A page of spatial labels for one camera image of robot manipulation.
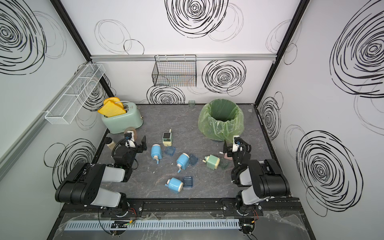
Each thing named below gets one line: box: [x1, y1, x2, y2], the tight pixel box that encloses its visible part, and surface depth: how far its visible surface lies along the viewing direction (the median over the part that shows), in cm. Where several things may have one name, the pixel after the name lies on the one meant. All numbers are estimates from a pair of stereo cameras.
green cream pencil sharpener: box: [202, 154, 221, 170], surface depth 85 cm
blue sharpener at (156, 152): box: [151, 144, 163, 165], surface depth 89 cm
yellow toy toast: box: [97, 97, 127, 118], surface depth 93 cm
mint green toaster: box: [101, 102, 144, 134], surface depth 98 cm
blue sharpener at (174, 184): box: [164, 177, 184, 193], surface depth 76 cm
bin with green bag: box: [198, 98, 245, 142], surface depth 87 cm
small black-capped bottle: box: [105, 137, 116, 151], surface depth 91 cm
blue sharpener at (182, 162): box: [176, 153, 190, 173], surface depth 85 cm
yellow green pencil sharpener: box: [162, 129, 173, 147], surface depth 96 cm
